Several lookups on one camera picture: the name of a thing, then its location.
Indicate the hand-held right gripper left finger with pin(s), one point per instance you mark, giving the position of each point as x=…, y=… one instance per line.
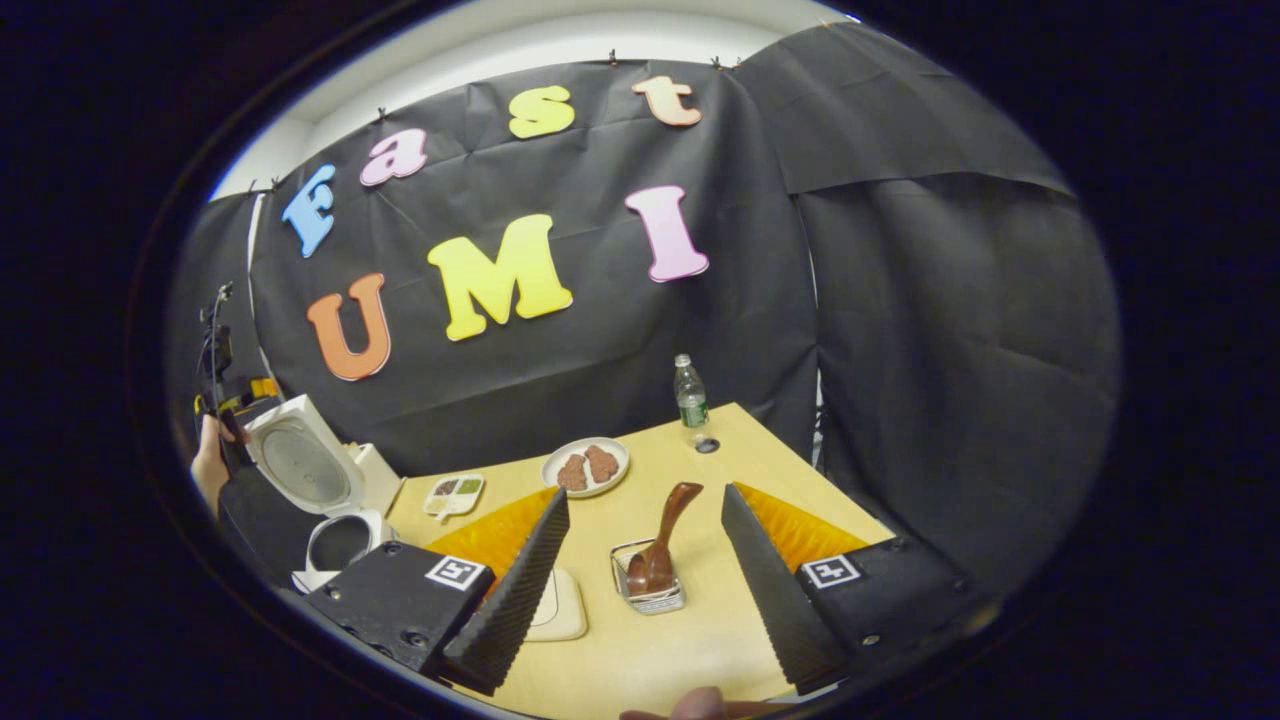
x=515, y=590

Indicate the white toaster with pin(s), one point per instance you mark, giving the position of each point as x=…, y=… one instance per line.
x=385, y=480

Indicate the brown meat piece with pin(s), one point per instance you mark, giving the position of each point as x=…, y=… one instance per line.
x=572, y=472
x=602, y=464

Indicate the white rice cooker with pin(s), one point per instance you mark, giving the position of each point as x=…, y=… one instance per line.
x=300, y=465

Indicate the clear plastic water bottle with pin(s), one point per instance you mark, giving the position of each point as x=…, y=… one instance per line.
x=691, y=395

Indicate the brown wooden spoon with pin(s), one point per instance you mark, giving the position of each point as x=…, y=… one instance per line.
x=665, y=540

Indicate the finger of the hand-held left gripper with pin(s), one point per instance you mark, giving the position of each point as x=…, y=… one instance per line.
x=265, y=388

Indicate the divided white seasoning dish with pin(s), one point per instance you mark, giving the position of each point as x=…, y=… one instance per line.
x=455, y=492

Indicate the round white plate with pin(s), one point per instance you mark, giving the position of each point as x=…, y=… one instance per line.
x=610, y=485

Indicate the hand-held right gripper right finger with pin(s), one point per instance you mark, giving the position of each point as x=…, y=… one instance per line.
x=775, y=590

